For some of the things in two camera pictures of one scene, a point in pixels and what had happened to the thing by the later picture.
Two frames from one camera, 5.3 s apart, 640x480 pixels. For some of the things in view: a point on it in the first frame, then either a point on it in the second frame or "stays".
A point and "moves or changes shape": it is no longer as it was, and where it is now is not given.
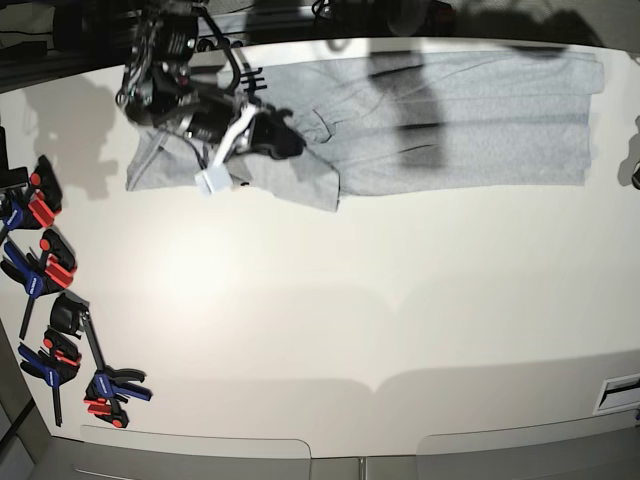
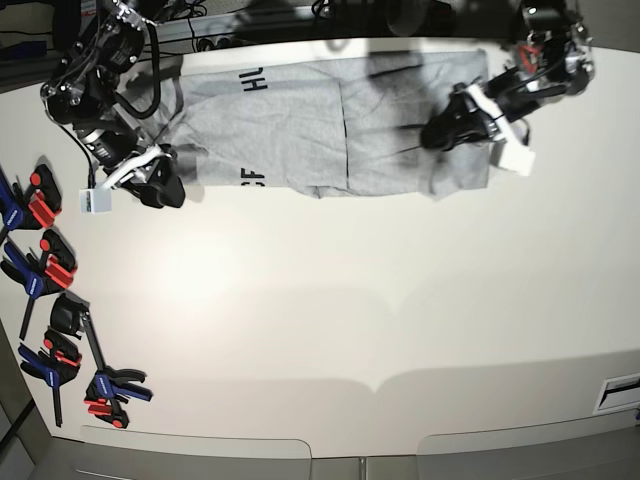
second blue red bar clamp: x=55 y=265 stays
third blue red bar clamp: x=54 y=365 stays
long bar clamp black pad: x=108 y=388 stays
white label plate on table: x=618 y=394 stays
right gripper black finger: x=636 y=176 to x=458 y=122
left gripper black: x=270 y=131 to x=163 y=187
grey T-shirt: x=381 y=122 moves or changes shape
